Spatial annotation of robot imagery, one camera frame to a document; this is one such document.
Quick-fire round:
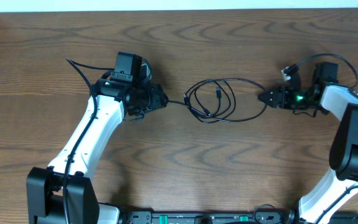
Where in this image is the black USB cable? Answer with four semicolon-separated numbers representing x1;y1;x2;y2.
166;77;268;124

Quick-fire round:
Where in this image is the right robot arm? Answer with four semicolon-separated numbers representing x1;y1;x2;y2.
258;62;358;223

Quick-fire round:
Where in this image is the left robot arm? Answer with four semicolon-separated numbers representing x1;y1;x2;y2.
26;52;168;223

